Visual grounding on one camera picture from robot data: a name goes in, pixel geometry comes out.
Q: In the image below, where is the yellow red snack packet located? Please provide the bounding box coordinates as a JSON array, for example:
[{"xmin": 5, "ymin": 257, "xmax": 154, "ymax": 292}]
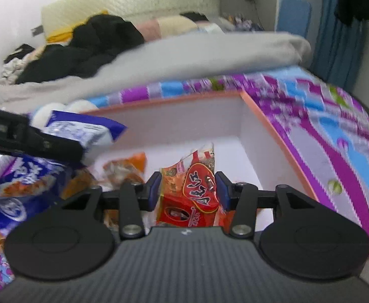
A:
[{"xmin": 102, "ymin": 152, "xmax": 147, "ymax": 194}]

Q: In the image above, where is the grey blanket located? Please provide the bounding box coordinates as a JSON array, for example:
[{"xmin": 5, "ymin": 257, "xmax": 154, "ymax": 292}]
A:
[{"xmin": 0, "ymin": 32, "xmax": 312, "ymax": 115}]

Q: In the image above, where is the bedside clutter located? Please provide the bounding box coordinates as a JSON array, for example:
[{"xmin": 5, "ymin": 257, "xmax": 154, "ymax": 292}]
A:
[{"xmin": 222, "ymin": 13, "xmax": 264, "ymax": 33}]

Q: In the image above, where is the blue white snack packet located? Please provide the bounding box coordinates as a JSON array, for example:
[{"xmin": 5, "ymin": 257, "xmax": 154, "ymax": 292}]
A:
[{"xmin": 44, "ymin": 110, "xmax": 128, "ymax": 166}]

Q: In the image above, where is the beige pink pillow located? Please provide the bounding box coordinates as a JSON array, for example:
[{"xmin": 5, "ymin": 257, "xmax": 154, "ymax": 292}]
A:
[{"xmin": 135, "ymin": 15, "xmax": 201, "ymax": 40}]

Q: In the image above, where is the purple snack packet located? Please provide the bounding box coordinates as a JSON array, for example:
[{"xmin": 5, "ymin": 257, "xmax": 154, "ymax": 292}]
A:
[{"xmin": 0, "ymin": 155, "xmax": 76, "ymax": 238}]

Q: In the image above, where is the pink cardboard box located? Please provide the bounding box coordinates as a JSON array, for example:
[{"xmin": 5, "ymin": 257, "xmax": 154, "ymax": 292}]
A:
[{"xmin": 83, "ymin": 90, "xmax": 319, "ymax": 228}]

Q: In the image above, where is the purple floral printed bedsheet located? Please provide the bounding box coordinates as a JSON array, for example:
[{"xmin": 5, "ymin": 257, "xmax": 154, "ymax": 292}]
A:
[{"xmin": 0, "ymin": 66, "xmax": 369, "ymax": 294}]

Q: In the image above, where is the blue chair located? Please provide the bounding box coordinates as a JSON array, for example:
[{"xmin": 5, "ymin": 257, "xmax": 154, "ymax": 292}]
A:
[{"xmin": 277, "ymin": 0, "xmax": 312, "ymax": 39}]

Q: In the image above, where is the pile of clothes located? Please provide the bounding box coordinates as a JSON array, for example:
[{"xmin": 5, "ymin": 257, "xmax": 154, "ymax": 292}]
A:
[{"xmin": 3, "ymin": 44, "xmax": 37, "ymax": 80}]

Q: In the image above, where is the cream pillow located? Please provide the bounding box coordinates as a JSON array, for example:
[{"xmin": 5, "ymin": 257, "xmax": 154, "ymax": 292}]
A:
[{"xmin": 41, "ymin": 0, "xmax": 222, "ymax": 43}]

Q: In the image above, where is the black clothing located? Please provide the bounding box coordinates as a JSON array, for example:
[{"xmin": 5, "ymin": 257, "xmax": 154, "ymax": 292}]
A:
[{"xmin": 15, "ymin": 14, "xmax": 146, "ymax": 85}]

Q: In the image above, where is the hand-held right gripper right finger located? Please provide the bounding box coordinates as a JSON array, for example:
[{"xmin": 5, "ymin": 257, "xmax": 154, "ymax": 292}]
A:
[{"xmin": 215, "ymin": 170, "xmax": 316, "ymax": 239}]

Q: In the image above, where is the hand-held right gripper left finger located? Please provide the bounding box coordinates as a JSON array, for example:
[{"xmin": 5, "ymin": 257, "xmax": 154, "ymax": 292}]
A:
[{"xmin": 61, "ymin": 171, "xmax": 162, "ymax": 240}]

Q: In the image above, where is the dark cloth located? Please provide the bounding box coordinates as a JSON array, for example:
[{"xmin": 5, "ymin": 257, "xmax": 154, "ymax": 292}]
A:
[{"xmin": 181, "ymin": 11, "xmax": 209, "ymax": 23}]

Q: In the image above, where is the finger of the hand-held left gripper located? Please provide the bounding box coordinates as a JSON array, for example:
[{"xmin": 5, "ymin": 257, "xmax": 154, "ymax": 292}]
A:
[{"xmin": 30, "ymin": 126, "xmax": 86, "ymax": 165}]

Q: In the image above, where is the blue curtain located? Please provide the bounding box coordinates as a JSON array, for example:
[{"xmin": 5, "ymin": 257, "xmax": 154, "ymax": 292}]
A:
[{"xmin": 310, "ymin": 0, "xmax": 367, "ymax": 93}]

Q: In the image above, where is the yellow pillow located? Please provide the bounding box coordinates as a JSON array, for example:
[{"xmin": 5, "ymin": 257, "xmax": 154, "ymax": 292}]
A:
[{"xmin": 45, "ymin": 13, "xmax": 109, "ymax": 45}]

